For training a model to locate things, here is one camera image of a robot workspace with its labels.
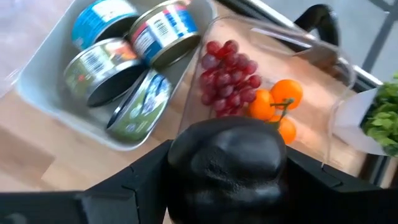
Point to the tin can blue red label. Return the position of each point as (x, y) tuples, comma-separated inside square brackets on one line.
[(161, 31)]

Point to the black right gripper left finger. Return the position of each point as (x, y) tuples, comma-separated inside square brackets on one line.
[(124, 199)]

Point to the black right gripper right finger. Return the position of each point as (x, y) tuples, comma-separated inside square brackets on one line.
[(335, 202)]

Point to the tin can picture label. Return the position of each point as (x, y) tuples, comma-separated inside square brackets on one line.
[(99, 65)]

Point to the black plum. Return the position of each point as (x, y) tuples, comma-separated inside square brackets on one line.
[(230, 168)]

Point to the green plant in white pot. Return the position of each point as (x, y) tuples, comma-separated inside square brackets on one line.
[(382, 118)]

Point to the tin can green label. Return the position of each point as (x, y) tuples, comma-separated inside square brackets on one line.
[(143, 105)]

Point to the orange tangerine cluster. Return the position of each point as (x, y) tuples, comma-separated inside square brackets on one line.
[(286, 90)]

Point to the red grape bunch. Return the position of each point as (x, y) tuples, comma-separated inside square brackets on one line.
[(227, 81)]

